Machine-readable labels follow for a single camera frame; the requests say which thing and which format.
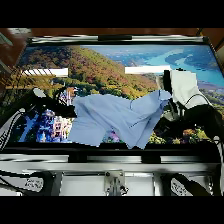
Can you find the light blue shirt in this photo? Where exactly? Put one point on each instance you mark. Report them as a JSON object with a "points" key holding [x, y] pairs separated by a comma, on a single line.
{"points": [[110, 116]]}

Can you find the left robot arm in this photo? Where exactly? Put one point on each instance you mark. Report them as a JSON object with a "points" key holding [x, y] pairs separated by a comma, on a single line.
{"points": [[40, 103]]}

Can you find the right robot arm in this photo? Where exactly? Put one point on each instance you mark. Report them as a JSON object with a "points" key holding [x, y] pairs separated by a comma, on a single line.
{"points": [[203, 116]]}

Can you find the white garment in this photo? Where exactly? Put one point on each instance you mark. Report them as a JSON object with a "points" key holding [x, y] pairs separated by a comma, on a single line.
{"points": [[185, 86]]}

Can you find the silver frame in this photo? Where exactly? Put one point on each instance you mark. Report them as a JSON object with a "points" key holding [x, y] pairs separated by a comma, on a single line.
{"points": [[100, 166]]}

